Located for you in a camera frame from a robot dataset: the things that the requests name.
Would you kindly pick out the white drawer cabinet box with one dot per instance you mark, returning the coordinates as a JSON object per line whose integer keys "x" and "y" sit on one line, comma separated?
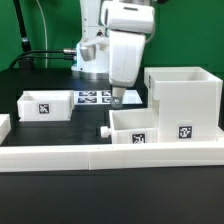
{"x": 187, "y": 101}

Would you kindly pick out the white U-shaped fence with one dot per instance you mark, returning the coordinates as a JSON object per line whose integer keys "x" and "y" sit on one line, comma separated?
{"x": 113, "y": 156}

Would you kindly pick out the white drawer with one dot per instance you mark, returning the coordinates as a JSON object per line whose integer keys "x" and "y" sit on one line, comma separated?
{"x": 56, "y": 105}
{"x": 133, "y": 126}

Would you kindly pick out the white marker tag plate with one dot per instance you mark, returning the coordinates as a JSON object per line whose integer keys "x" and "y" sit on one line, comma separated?
{"x": 100, "y": 97}

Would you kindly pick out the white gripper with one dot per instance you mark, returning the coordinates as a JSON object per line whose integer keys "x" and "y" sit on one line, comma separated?
{"x": 126, "y": 50}

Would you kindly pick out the white front drawer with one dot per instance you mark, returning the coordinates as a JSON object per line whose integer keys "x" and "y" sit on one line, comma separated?
{"x": 133, "y": 126}

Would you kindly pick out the black pole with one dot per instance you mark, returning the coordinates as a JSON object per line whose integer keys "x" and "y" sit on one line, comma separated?
{"x": 24, "y": 38}

